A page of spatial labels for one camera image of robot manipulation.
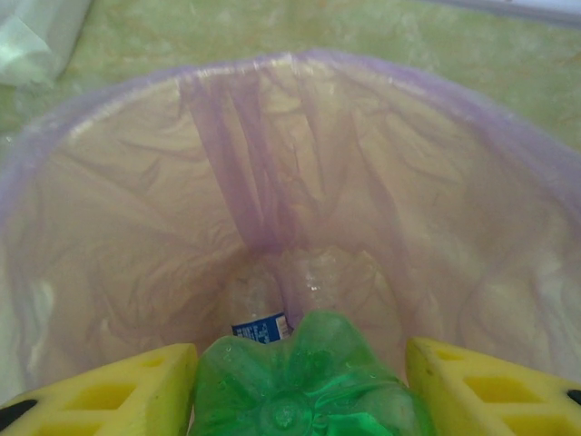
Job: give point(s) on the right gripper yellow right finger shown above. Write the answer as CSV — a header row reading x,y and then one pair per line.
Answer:
x,y
499,399

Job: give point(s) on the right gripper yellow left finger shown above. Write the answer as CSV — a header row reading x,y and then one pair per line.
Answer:
x,y
91,399

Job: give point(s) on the clear bottle blue label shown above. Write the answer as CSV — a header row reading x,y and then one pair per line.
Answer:
x,y
258,329

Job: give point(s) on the green plastic bottle yellow cap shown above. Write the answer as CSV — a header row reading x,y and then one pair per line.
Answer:
x,y
308,386

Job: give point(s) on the white plastic waste bin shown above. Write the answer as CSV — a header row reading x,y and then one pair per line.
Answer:
x,y
454,227

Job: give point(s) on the purple plastic bin liner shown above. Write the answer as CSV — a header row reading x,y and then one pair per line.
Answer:
x,y
318,181

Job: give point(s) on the white plastic storage box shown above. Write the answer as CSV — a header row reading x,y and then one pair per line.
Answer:
x,y
27,36

